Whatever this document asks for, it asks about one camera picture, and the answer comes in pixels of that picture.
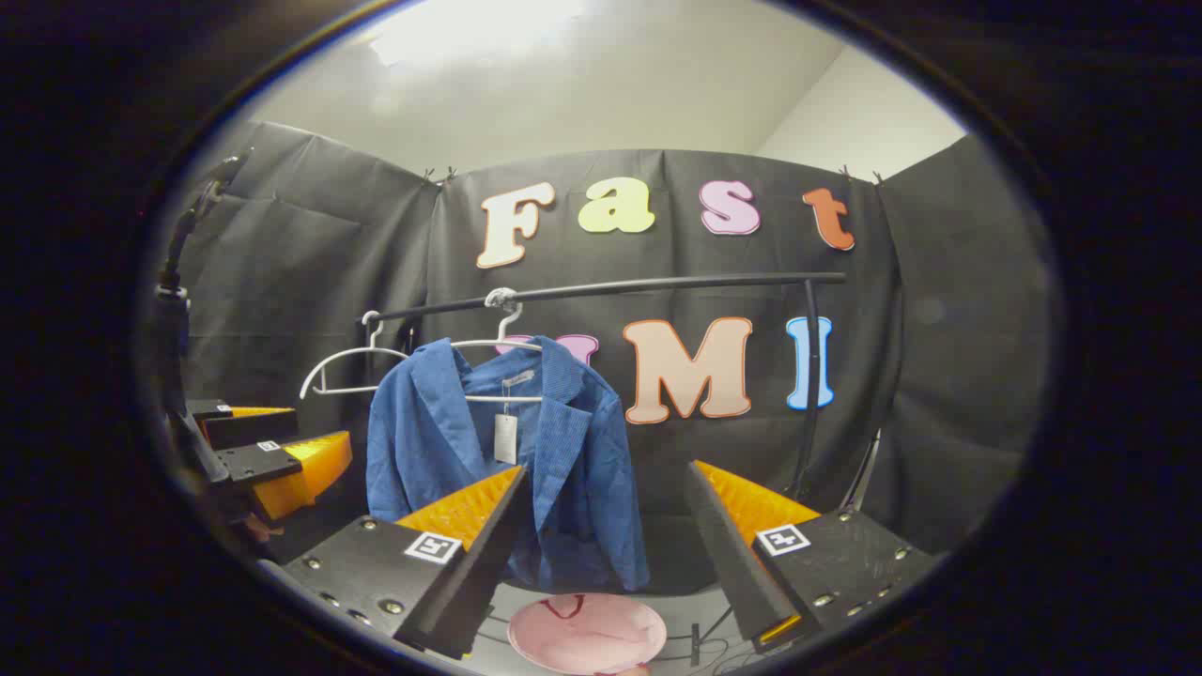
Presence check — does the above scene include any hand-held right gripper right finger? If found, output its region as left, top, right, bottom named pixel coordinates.
left=685, top=459, right=941, bottom=655

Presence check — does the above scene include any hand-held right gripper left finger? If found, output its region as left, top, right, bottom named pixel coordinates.
left=282, top=465, right=531, bottom=660

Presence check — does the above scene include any pink laundry hamper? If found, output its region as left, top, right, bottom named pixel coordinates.
left=506, top=592, right=669, bottom=676

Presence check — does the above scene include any blue corduroy jacket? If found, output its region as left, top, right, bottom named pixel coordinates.
left=365, top=335, right=652, bottom=594

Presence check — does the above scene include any white plastic clothes hanger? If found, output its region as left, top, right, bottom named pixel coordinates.
left=299, top=310, right=412, bottom=400
left=449, top=287, right=547, bottom=406

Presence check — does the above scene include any black floor cable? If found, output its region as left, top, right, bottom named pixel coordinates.
left=688, top=606, right=754, bottom=669

